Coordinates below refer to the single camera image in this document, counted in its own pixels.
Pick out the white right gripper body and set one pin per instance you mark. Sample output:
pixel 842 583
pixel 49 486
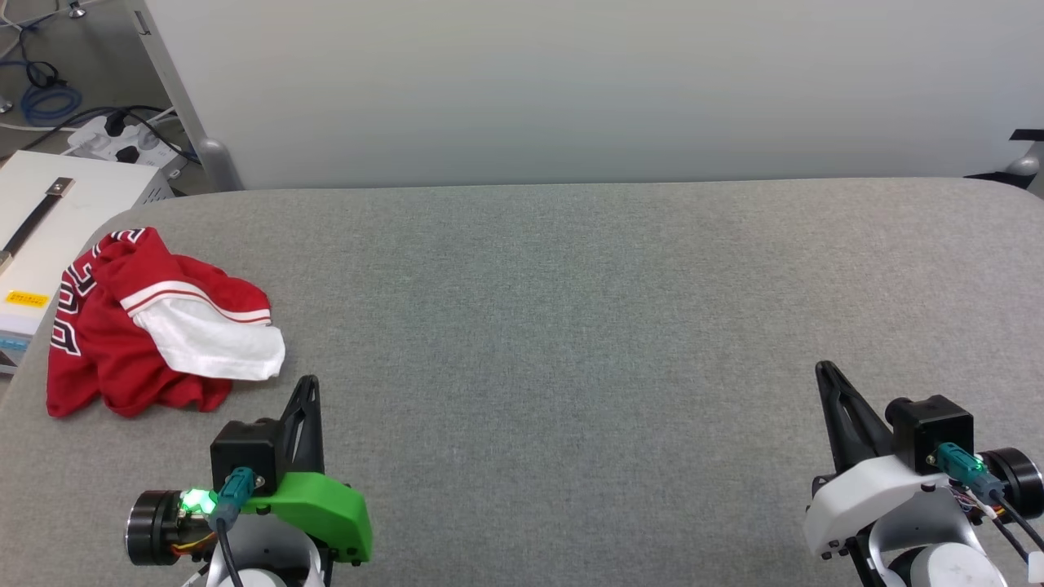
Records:
pixel 864 497

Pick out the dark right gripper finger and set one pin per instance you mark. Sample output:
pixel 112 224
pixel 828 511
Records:
pixel 869 440
pixel 840 432

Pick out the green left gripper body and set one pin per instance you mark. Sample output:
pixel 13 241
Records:
pixel 318 509

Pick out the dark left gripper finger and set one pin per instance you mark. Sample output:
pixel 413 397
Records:
pixel 294 444
pixel 316 432

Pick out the red and white basketball jersey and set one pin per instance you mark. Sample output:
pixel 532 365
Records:
pixel 106 342

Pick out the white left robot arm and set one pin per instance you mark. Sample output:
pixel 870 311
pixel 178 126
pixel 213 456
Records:
pixel 269 554

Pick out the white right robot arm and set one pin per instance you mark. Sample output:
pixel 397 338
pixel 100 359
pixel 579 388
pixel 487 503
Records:
pixel 938 554

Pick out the grey metal partition foot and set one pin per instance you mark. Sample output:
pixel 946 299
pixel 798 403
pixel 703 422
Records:
pixel 216 163

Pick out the white equipment box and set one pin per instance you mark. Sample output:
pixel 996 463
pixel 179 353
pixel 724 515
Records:
pixel 90 196

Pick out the white power strip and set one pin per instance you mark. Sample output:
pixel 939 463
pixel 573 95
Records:
pixel 106 143

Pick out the white partition panel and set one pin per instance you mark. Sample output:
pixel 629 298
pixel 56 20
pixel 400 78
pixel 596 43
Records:
pixel 571 81

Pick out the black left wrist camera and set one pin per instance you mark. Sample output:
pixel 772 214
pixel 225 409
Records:
pixel 245 448

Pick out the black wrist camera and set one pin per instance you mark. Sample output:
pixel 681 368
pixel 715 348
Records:
pixel 934 428
pixel 245 448

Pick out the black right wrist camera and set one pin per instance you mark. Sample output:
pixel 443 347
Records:
pixel 934 428

